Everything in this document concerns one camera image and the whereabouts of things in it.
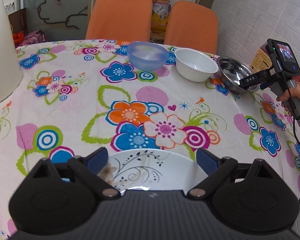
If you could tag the red cracker box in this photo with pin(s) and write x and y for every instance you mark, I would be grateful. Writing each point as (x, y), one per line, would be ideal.
(261, 60)

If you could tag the stainless steel bowl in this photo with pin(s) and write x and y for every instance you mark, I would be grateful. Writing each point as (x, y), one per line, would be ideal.
(230, 72)

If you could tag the red orange plastic bag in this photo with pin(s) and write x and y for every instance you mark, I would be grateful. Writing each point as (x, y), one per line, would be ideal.
(18, 38)

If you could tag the orange chair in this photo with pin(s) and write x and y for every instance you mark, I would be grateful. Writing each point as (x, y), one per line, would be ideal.
(124, 20)
(192, 26)

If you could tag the dark brown gift bag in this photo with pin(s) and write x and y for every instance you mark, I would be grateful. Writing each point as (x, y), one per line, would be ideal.
(18, 22)

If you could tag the blue translucent plastic bowl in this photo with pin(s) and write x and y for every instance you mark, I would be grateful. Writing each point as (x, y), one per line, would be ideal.
(146, 56)

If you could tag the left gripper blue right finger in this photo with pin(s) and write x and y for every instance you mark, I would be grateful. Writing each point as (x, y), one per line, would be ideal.
(207, 161)

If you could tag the floral tablecloth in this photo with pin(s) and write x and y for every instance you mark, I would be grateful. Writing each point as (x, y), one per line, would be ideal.
(78, 96)

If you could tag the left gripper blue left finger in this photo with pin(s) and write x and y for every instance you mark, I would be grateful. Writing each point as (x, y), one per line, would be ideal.
(97, 160)

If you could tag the yellow snack bag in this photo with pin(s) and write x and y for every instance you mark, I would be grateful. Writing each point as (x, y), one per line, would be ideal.
(160, 13)

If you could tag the white plate with floral print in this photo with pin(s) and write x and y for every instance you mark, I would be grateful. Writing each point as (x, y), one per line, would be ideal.
(151, 169)

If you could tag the left orange chair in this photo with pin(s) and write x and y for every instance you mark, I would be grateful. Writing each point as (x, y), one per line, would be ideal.
(124, 20)

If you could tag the white thermos jug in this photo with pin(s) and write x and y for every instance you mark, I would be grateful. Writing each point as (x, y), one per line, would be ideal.
(10, 70)

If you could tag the pink patterned bag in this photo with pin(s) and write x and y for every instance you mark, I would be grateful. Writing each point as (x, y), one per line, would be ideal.
(34, 37)

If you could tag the white ceramic bowl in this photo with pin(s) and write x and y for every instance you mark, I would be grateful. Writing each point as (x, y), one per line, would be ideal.
(194, 65)

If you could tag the right orange chair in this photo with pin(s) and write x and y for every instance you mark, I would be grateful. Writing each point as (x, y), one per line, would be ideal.
(192, 26)

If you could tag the person's right hand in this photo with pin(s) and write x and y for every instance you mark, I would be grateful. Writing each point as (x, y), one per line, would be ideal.
(294, 92)

